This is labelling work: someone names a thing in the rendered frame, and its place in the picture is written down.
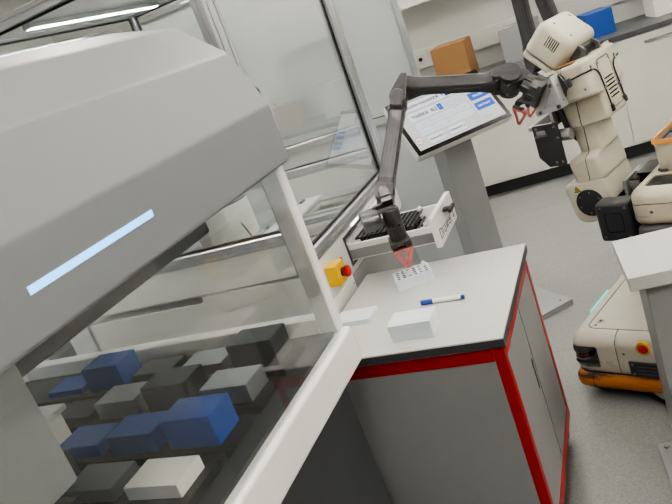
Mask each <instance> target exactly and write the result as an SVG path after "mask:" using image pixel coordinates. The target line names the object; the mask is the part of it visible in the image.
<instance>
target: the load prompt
mask: <svg viewBox="0 0 672 504"><path fill-rule="evenodd" d="M453 94H455V93H451V94H432V95H426V96H424V97H421V98H419V99H417V100H414V101H412V102H409V103H408V105H407V112H406V113H405V114H408V113H410V112H413V111H415V110H418V109H420V108H422V107H425V106H427V105H429V104H432V103H434V102H436V101H439V100H441V99H443V98H446V97H448V96H451V95H453Z"/></svg>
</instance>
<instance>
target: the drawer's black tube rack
mask: <svg viewBox="0 0 672 504"><path fill-rule="evenodd" d="M416 212H417V210H414V211H410V212H405V213H401V217H402V222H403V223H404V226H405V230H406V231H410V230H414V229H419V228H420V227H423V222H424V221H425V219H426V216H424V217H423V218H422V219H420V216H419V218H418V219H417V221H416V222H415V224H414V226H413V227H412V228H407V226H408V224H409V223H410V221H411V220H412V218H413V217H414V215H415V214H416ZM414 218H415V217H414ZM382 221H383V225H382V227H383V228H382V229H379V230H376V231H374V232H371V233H368V234H366V233H365V230H364V228H363V229H362V230H361V231H360V233H359V234H358V235H357V236H356V238H355V240H358V239H360V240H361V241H365V240H369V239H374V238H378V237H383V236H387V235H389V234H388V231H387V227H386V225H385V222H384V219H383V218H382Z"/></svg>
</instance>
